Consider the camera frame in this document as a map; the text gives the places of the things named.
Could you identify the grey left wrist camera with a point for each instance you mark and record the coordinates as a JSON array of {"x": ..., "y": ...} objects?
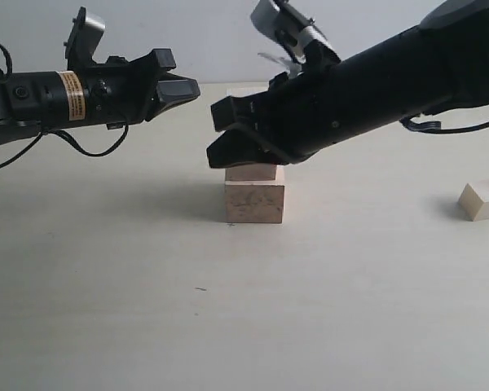
[{"x": 83, "y": 39}]

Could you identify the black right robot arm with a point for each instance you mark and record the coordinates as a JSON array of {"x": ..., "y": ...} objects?
[{"x": 457, "y": 33}]

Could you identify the smallest wooden cube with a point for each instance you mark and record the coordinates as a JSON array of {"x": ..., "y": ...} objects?
[{"x": 474, "y": 200}]

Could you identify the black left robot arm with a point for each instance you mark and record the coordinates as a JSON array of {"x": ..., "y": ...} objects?
[{"x": 11, "y": 131}]

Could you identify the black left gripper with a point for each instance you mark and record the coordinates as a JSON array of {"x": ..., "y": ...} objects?
[{"x": 106, "y": 94}]

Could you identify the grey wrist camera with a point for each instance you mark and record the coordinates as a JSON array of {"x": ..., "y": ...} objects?
[
  {"x": 296, "y": 34},
  {"x": 83, "y": 39}
]

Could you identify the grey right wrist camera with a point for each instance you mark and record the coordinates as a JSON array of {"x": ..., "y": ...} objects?
[{"x": 296, "y": 34}]

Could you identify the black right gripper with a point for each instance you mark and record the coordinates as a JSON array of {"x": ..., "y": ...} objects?
[{"x": 289, "y": 124}]

